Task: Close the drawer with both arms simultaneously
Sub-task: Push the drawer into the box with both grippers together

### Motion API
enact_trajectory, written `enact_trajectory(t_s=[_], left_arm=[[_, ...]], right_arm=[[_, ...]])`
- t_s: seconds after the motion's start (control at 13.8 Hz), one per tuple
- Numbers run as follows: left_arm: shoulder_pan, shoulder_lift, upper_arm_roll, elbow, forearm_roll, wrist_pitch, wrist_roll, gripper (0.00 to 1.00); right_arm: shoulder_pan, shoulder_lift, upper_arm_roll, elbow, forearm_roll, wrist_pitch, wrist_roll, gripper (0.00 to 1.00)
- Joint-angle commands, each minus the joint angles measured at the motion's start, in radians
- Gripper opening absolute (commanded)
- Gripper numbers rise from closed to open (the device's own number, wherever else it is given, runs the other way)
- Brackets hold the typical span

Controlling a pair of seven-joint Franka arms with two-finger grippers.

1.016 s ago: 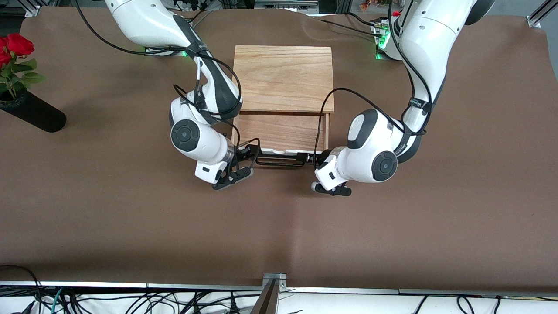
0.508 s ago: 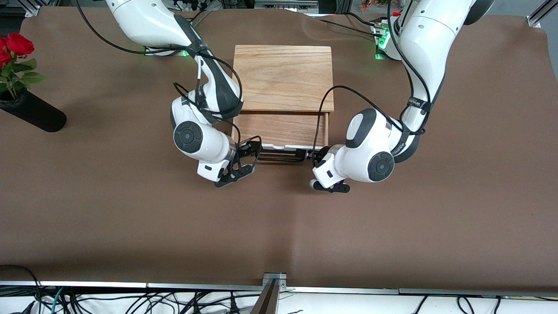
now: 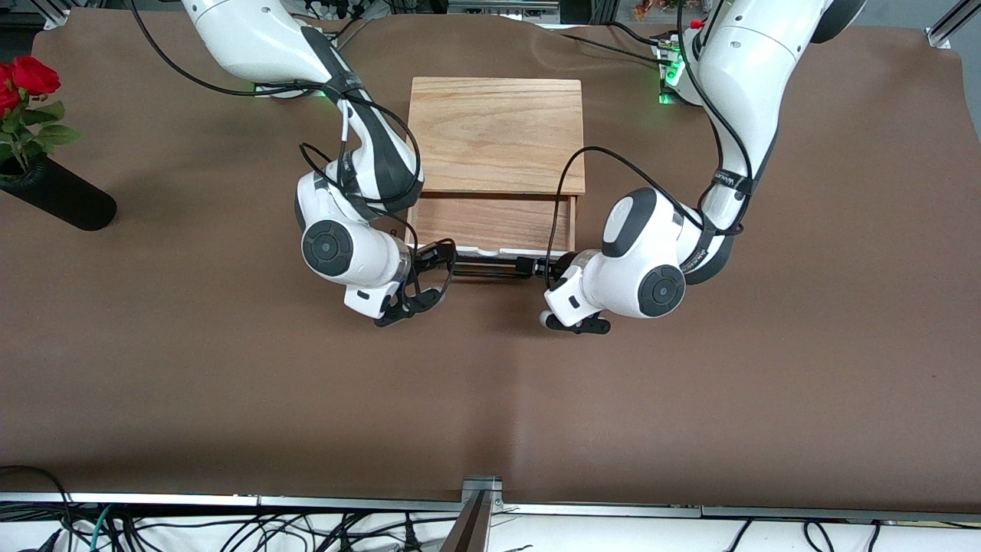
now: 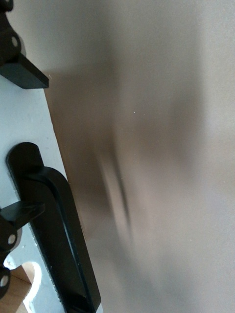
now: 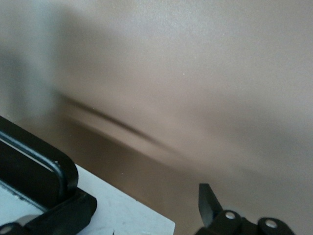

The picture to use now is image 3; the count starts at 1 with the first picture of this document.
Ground black metal drawer handle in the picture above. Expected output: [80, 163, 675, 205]
[452, 257, 537, 281]

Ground wooden drawer white front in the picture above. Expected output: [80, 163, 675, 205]
[410, 195, 577, 263]

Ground wooden drawer cabinet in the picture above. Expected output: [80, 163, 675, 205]
[404, 77, 588, 258]

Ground brown table cover sheet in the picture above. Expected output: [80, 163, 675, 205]
[0, 9, 981, 513]

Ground black cylindrical vase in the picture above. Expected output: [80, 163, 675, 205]
[0, 156, 118, 232]

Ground red roses with leaves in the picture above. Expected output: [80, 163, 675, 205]
[0, 55, 84, 179]

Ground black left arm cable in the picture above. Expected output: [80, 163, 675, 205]
[545, 0, 761, 258]

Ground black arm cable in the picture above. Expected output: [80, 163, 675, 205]
[545, 0, 761, 258]
[129, 0, 425, 255]

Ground thick black power cable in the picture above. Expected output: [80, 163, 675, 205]
[546, 21, 669, 67]

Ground grey metal camera post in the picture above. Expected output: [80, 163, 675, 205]
[441, 475, 507, 552]

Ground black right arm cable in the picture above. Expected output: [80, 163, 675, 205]
[129, 0, 425, 255]

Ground aluminium table edge rail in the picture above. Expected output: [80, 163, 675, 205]
[0, 491, 981, 521]

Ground teal cable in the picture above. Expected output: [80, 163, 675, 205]
[73, 504, 117, 552]

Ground black looped cable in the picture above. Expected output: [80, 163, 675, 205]
[0, 465, 74, 552]

